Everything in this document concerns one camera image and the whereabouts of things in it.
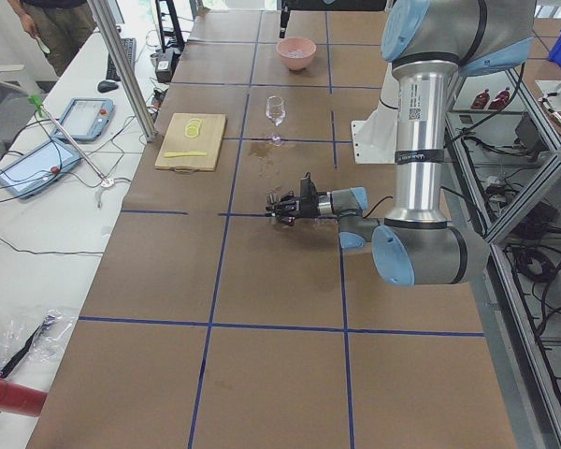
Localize clear ice cube pile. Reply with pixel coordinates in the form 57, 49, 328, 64
280, 47, 309, 60

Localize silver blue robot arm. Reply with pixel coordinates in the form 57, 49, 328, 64
266, 1, 535, 286

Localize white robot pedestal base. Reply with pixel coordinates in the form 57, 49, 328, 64
350, 69, 403, 166

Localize blue teach pendant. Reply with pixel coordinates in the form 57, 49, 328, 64
58, 97, 114, 142
0, 139, 81, 199

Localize steel double jigger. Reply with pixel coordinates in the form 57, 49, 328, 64
266, 193, 280, 225

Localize pink plastic bowl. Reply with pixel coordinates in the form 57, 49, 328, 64
276, 36, 317, 71

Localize near blue teach pendant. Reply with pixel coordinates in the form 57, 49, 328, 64
0, 139, 81, 199

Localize black computer mouse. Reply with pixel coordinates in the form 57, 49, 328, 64
96, 80, 119, 94

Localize black keyboard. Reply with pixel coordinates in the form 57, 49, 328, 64
106, 37, 137, 81

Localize far blue teach pendant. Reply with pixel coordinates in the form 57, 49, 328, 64
58, 97, 114, 142

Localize aluminium frame post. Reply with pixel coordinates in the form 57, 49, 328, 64
88, 0, 156, 142

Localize bamboo cutting board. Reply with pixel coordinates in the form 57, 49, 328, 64
154, 113, 226, 171

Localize black box device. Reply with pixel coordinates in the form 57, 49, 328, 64
155, 48, 181, 83

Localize clear wine glass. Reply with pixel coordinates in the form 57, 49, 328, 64
266, 95, 286, 146

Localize standing person dark clothes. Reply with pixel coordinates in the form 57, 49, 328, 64
7, 0, 97, 77

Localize yellow plastic knife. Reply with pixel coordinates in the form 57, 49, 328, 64
164, 151, 208, 158

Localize grey office chair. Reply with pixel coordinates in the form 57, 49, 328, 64
0, 64, 41, 161

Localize metal rod green clip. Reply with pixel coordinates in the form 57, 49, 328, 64
28, 94, 115, 188

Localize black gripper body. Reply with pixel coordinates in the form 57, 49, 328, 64
289, 194, 319, 219

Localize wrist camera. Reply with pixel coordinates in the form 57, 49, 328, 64
300, 172, 318, 201

